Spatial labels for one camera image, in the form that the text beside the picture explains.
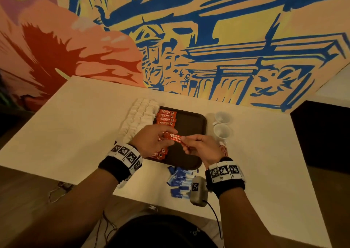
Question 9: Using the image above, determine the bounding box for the person's left hand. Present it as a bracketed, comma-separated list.
[129, 125, 177, 159]

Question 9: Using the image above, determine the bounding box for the person's right hand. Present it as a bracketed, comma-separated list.
[180, 134, 226, 167]

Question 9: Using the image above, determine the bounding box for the bundle of red stir sticks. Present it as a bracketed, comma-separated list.
[219, 142, 230, 158]

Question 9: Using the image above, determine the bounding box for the single red coffee stick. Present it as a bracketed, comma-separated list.
[163, 132, 187, 144]

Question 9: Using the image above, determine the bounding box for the row of tea bags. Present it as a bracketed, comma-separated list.
[116, 97, 160, 144]

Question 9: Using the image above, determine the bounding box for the row of red Nescafe sachets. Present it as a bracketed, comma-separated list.
[150, 108, 178, 162]

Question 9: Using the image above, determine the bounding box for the dark brown tray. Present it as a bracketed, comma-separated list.
[148, 107, 208, 171]

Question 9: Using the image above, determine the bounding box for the pile of blue sugar sachets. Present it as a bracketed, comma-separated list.
[167, 166, 199, 199]

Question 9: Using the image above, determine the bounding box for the person's left forearm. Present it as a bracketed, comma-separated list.
[11, 168, 120, 248]

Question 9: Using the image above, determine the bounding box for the person's right forearm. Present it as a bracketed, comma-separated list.
[218, 187, 274, 248]

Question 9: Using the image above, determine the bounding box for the small white cup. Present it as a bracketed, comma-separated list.
[213, 111, 231, 124]
[213, 123, 234, 141]

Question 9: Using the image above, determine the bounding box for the black right wristband with markers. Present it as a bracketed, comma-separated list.
[205, 157, 246, 198]

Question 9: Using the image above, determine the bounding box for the black wristband with markers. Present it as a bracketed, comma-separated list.
[98, 143, 144, 183]
[205, 157, 246, 198]

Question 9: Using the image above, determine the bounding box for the black left wristband with markers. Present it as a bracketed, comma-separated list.
[98, 143, 144, 183]

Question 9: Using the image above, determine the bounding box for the black clothing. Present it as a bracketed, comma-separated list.
[106, 214, 219, 248]

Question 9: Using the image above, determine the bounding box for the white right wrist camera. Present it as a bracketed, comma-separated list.
[188, 175, 210, 207]

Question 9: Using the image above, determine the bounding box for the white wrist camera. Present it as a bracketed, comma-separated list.
[117, 175, 131, 189]
[188, 175, 210, 207]

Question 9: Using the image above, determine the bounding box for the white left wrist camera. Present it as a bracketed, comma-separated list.
[117, 175, 131, 189]

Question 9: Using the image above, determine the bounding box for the black right camera cable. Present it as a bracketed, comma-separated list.
[208, 201, 224, 240]

